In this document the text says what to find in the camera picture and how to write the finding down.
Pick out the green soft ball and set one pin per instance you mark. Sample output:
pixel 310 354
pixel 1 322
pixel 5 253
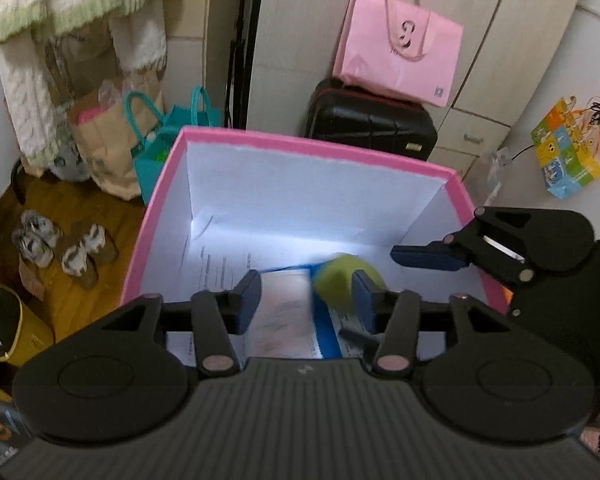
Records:
pixel 337 280

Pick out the black printed box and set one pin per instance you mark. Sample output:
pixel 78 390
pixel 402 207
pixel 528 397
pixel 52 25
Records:
pixel 0 430

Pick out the cream knit cardigan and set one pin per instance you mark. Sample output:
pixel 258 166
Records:
pixel 25 85

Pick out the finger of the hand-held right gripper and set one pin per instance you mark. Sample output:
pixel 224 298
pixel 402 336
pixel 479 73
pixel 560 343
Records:
pixel 425 256

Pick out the white printed paper sheet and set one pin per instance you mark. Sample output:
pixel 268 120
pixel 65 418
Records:
pixel 285 305

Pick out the beige wardrobe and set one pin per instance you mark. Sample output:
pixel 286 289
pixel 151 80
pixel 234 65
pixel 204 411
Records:
pixel 290 35

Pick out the brown paper bag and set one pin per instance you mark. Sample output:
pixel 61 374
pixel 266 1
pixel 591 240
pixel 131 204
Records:
pixel 105 155

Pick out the white green plastic bag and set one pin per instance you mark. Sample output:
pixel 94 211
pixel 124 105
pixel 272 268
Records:
pixel 71 165

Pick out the black hard suitcase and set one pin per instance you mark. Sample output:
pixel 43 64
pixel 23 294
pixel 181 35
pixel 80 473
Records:
pixel 370 120

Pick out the yellow bucket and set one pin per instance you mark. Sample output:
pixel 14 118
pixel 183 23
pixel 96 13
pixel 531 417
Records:
pixel 27 332

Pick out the brown slippers pair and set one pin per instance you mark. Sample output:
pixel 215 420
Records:
pixel 87 255

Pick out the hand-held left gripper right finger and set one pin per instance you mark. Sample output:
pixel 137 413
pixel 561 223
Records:
pixel 364 305

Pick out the colourful cartoon gift bag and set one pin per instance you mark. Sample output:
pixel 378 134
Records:
pixel 565 155

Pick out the pink cardboard box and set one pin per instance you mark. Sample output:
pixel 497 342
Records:
pixel 280 138

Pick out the clear plastic bag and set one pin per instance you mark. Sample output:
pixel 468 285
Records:
pixel 494 175

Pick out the pink tote bag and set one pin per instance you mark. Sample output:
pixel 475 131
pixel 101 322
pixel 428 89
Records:
pixel 395 70

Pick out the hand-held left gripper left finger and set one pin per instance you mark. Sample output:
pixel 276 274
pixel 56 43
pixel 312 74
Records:
pixel 249 302

